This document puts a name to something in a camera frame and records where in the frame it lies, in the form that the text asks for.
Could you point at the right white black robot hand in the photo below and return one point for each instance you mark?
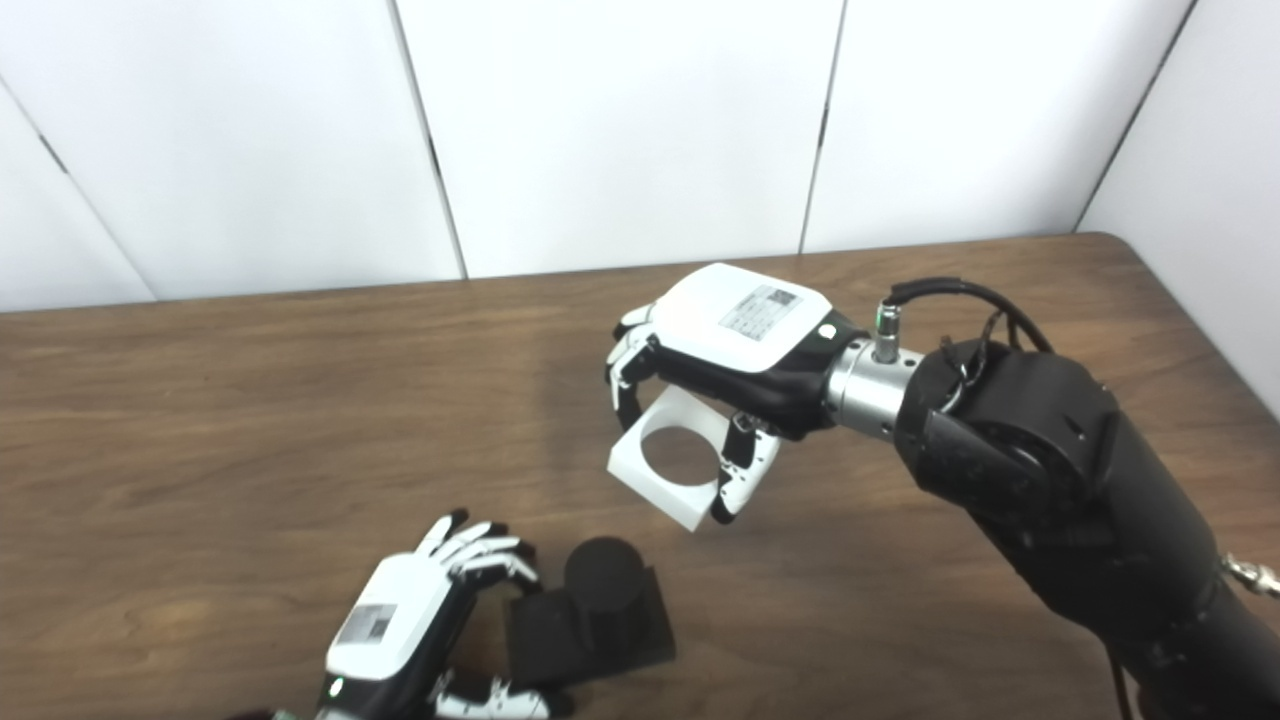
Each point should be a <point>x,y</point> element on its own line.
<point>730,320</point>

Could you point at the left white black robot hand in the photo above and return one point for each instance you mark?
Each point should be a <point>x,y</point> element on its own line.
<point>395,620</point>

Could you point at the white square piece with hole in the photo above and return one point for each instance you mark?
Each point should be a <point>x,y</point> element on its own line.
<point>680,500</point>

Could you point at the black peg with square base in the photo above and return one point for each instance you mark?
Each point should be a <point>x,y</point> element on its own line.
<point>600,600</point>

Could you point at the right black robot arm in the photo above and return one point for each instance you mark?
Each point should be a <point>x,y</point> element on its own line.
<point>1060,470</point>

